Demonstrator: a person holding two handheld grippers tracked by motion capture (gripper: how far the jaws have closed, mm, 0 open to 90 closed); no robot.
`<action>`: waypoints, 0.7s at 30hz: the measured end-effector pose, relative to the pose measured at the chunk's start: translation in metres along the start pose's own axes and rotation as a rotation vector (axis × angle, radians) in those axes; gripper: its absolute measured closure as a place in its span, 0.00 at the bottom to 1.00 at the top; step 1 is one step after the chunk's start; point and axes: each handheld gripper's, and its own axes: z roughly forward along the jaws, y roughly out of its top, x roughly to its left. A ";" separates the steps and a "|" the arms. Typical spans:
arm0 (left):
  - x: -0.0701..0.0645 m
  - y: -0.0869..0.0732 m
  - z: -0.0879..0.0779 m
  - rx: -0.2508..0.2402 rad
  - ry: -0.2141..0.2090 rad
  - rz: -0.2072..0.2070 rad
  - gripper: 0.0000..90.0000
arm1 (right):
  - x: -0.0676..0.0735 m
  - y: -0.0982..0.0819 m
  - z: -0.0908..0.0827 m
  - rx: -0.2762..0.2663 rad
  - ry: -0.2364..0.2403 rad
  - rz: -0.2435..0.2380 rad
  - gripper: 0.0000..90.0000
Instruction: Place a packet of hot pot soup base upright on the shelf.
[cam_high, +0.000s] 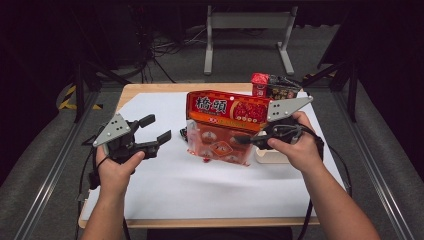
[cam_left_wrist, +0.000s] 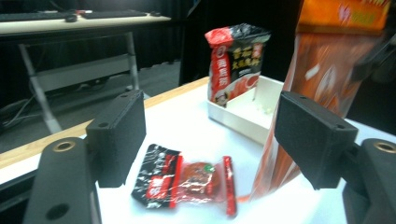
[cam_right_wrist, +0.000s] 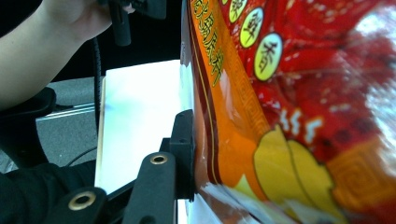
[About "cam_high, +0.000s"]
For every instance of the small clear red snack packet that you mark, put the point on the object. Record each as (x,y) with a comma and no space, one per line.
(206,160)

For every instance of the white paper sheet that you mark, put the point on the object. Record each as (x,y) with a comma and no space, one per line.
(166,186)

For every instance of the person's right hand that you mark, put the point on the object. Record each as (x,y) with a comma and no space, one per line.
(303,153)

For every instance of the black tripod stand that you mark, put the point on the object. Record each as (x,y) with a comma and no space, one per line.
(351,90)
(79,86)

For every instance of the aluminium floor rail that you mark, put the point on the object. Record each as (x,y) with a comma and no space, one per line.
(50,186)
(376,180)

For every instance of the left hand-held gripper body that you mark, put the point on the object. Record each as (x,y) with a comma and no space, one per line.
(113,131)

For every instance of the clear orange pastry bag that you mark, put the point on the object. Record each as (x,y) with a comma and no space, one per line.
(213,146)

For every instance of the person's left hand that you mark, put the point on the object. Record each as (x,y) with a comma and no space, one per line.
(113,176)

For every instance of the yellow and black floor tape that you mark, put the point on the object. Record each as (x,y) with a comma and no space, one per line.
(68,100)

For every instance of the black and red snack packet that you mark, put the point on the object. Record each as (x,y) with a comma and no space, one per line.
(183,133)

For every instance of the red and black seasoning packet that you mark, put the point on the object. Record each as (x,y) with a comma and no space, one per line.
(260,85)

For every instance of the white metal table frame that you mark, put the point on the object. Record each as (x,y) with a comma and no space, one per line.
(246,20)

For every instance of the orange-red sauce packet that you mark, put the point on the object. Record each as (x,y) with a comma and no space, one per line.
(216,106)

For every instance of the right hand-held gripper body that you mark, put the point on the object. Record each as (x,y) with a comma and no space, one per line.
(283,106)

